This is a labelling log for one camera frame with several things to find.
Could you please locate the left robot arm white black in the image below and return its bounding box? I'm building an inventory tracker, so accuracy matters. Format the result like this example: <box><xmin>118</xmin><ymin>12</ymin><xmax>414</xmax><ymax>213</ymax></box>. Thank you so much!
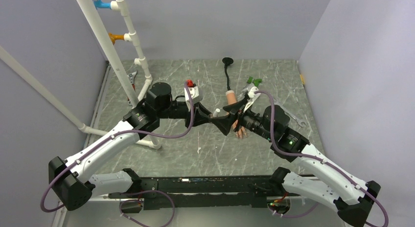
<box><xmin>47</xmin><ymin>80</ymin><xmax>210</xmax><ymax>211</ymax></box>

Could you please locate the green pipe fitting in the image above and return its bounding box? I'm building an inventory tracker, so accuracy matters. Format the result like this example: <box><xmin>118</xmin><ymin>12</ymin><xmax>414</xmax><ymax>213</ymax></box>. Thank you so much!
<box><xmin>247</xmin><ymin>76</ymin><xmax>262</xmax><ymax>87</ymax></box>

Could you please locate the glitter nail polish bottle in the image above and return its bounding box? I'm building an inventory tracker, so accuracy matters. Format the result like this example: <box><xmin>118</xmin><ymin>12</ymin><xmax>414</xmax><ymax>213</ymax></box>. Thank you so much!
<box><xmin>212</xmin><ymin>108</ymin><xmax>220</xmax><ymax>118</ymax></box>

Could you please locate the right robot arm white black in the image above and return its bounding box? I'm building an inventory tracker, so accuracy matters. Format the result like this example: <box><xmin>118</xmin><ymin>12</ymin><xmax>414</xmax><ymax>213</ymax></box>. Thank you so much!
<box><xmin>208</xmin><ymin>100</ymin><xmax>380</xmax><ymax>227</ymax></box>

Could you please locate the mannequin practice hand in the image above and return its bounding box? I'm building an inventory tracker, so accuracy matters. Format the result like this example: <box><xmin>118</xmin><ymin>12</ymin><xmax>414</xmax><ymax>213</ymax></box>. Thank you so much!
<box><xmin>225</xmin><ymin>90</ymin><xmax>247</xmax><ymax>139</ymax></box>

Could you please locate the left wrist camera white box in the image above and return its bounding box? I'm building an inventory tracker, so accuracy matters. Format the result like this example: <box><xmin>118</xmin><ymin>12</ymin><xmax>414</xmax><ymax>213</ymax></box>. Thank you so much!
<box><xmin>184</xmin><ymin>79</ymin><xmax>203</xmax><ymax>106</ymax></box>

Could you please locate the orange pipe fitting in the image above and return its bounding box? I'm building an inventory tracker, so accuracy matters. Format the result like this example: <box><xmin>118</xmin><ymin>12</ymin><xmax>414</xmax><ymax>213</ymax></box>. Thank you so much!
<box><xmin>108</xmin><ymin>33</ymin><xmax>124</xmax><ymax>45</ymax></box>

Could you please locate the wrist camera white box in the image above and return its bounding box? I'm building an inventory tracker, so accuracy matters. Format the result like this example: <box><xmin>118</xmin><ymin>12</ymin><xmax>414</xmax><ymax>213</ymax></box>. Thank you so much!
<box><xmin>243</xmin><ymin>84</ymin><xmax>261</xmax><ymax>113</ymax></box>
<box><xmin>184</xmin><ymin>79</ymin><xmax>203</xmax><ymax>106</ymax></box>

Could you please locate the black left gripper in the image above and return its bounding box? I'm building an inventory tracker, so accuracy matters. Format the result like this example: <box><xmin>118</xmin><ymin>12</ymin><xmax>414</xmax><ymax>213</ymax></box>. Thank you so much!
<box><xmin>158</xmin><ymin>100</ymin><xmax>212</xmax><ymax>129</ymax></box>

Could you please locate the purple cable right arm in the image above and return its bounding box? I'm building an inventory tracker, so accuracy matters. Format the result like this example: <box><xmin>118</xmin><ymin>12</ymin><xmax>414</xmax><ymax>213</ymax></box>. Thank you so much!
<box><xmin>254</xmin><ymin>90</ymin><xmax>390</xmax><ymax>227</ymax></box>

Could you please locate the black flexible stand with base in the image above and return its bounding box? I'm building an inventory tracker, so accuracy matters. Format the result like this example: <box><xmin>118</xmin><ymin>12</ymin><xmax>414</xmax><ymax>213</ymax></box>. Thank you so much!
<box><xmin>222</xmin><ymin>57</ymin><xmax>234</xmax><ymax>91</ymax></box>

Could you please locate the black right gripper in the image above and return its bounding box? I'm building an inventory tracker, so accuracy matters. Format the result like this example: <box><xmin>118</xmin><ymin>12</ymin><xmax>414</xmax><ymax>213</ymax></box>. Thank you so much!
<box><xmin>210</xmin><ymin>97</ymin><xmax>275</xmax><ymax>141</ymax></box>

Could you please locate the white PVC pipe frame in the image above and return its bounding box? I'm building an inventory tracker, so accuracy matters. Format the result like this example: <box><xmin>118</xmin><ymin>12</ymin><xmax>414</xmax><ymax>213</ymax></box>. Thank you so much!
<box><xmin>0</xmin><ymin>0</ymin><xmax>162</xmax><ymax>150</ymax></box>

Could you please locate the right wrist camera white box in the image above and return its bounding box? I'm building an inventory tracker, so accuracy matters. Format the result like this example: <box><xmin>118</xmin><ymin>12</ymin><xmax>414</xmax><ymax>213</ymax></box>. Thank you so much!
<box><xmin>243</xmin><ymin>84</ymin><xmax>261</xmax><ymax>113</ymax></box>

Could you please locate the adjustable wrench red handle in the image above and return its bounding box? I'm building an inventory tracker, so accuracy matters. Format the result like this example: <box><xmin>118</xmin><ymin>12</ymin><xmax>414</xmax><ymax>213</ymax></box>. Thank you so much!
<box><xmin>128</xmin><ymin>71</ymin><xmax>137</xmax><ymax>106</ymax></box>

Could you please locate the blue pipe fitting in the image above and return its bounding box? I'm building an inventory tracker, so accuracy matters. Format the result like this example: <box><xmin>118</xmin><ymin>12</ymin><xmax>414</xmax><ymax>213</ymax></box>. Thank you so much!
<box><xmin>92</xmin><ymin>0</ymin><xmax>111</xmax><ymax>9</ymax></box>

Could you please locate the silver combination wrench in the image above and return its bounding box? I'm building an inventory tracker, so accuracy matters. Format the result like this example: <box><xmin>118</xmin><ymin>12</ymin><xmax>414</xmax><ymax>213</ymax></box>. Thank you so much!
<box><xmin>277</xmin><ymin>101</ymin><xmax>307</xmax><ymax>127</ymax></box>

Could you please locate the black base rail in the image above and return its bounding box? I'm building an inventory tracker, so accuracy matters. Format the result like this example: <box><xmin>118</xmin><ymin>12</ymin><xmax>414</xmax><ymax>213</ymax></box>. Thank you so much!
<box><xmin>108</xmin><ymin>168</ymin><xmax>293</xmax><ymax>215</ymax></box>

